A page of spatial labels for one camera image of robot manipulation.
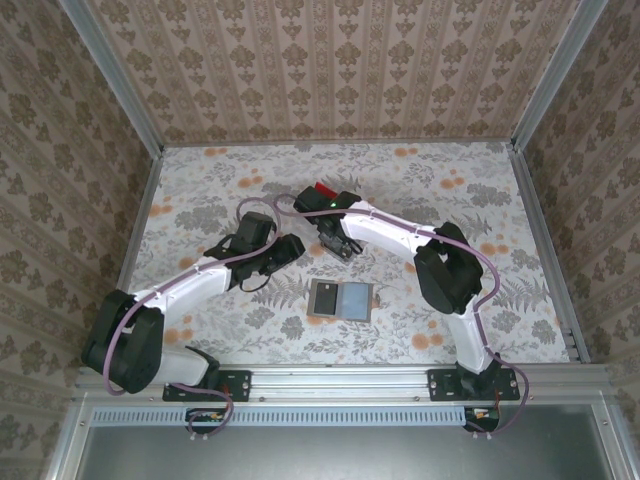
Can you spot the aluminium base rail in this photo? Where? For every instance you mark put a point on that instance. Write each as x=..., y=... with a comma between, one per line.
x=340, y=382

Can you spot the aluminium frame post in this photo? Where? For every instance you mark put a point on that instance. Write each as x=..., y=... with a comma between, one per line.
x=115, y=75
x=555, y=75

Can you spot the aluminium side rail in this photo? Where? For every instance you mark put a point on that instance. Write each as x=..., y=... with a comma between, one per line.
x=145, y=200
x=540, y=225

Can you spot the thin aluminium wall rail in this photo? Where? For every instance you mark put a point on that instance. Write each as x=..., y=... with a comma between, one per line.
x=340, y=144

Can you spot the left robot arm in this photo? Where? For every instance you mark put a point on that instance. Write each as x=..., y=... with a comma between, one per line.
x=200, y=285

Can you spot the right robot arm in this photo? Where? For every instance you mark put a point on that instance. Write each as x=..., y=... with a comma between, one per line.
x=380, y=230

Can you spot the red card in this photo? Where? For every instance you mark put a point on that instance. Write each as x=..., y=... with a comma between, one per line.
x=325, y=190

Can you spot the dark grey chip card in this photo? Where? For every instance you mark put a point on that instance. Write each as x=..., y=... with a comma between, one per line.
x=325, y=300

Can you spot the grey metal sheet panel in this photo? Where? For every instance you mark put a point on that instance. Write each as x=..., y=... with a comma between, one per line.
x=340, y=455

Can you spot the clear acrylic card stand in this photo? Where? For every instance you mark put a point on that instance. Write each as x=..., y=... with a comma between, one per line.
x=327, y=248

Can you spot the black card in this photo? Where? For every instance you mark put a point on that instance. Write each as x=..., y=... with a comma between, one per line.
x=334, y=252

